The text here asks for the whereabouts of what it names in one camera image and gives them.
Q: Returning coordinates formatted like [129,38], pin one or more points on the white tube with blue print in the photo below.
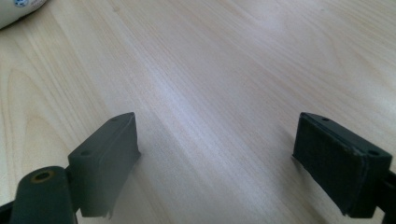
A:
[15,9]

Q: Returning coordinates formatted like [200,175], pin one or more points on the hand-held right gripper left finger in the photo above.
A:
[102,165]

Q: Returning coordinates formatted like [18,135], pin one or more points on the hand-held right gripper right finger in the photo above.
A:
[339,161]

